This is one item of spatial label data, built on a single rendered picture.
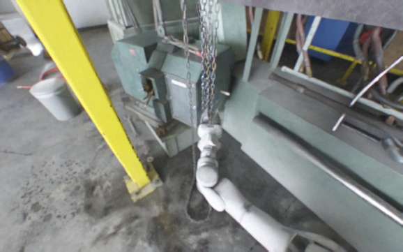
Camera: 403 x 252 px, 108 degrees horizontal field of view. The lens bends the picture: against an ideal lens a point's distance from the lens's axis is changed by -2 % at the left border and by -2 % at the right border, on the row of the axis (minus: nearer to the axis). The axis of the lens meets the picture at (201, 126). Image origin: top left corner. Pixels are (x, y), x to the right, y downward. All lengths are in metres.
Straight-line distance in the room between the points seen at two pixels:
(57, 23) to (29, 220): 1.32
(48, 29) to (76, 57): 0.09
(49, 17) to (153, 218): 1.10
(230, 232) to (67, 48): 1.20
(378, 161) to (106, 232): 1.49
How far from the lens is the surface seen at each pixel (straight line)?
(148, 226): 1.23
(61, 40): 0.69
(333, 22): 3.60
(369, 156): 0.99
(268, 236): 0.48
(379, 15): 0.87
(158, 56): 0.98
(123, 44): 1.12
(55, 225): 1.52
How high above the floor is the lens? 1.15
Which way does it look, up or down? 44 degrees down
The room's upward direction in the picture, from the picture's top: straight up
